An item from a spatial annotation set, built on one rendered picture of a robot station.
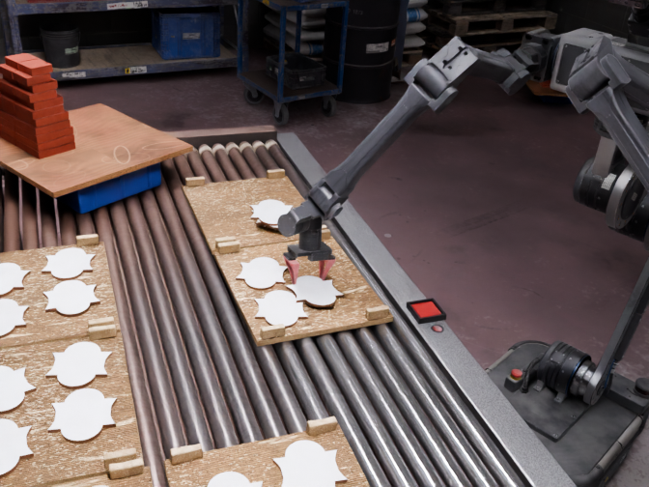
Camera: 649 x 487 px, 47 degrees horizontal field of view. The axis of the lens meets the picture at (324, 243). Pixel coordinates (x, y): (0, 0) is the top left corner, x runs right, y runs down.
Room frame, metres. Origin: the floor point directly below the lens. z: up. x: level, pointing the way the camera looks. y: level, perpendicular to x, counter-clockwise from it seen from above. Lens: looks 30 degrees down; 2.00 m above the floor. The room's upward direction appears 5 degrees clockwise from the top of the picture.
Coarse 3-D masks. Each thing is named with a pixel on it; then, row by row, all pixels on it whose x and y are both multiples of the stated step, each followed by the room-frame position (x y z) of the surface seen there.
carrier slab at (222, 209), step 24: (192, 192) 2.07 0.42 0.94; (216, 192) 2.08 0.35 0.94; (240, 192) 2.10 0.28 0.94; (264, 192) 2.11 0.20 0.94; (288, 192) 2.12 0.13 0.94; (216, 216) 1.93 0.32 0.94; (240, 216) 1.94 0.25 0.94; (240, 240) 1.80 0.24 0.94; (264, 240) 1.81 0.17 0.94; (288, 240) 1.83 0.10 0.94
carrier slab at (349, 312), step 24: (312, 264) 1.71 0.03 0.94; (336, 264) 1.72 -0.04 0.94; (240, 288) 1.56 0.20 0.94; (336, 288) 1.60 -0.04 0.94; (360, 288) 1.61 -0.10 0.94; (240, 312) 1.48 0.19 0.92; (312, 312) 1.48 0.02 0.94; (336, 312) 1.49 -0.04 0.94; (360, 312) 1.50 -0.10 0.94; (288, 336) 1.38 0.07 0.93
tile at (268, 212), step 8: (264, 200) 1.99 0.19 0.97; (272, 200) 2.00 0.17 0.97; (256, 208) 1.94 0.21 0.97; (264, 208) 1.94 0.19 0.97; (272, 208) 1.95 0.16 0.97; (280, 208) 1.95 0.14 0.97; (288, 208) 1.95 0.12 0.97; (256, 216) 1.89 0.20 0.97; (264, 216) 1.89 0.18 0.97; (272, 216) 1.89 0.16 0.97; (272, 224) 1.85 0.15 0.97
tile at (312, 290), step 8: (296, 280) 1.60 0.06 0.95; (304, 280) 1.61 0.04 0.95; (312, 280) 1.61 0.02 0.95; (320, 280) 1.61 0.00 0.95; (328, 280) 1.62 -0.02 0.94; (288, 288) 1.57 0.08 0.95; (296, 288) 1.56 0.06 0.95; (304, 288) 1.57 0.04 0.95; (312, 288) 1.57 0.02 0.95; (320, 288) 1.57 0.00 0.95; (328, 288) 1.58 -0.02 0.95; (296, 296) 1.52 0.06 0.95; (304, 296) 1.53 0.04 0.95; (312, 296) 1.53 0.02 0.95; (320, 296) 1.54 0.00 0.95; (328, 296) 1.54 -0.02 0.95; (336, 296) 1.55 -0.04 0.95; (312, 304) 1.50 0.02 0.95; (320, 304) 1.49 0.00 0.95; (328, 304) 1.50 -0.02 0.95
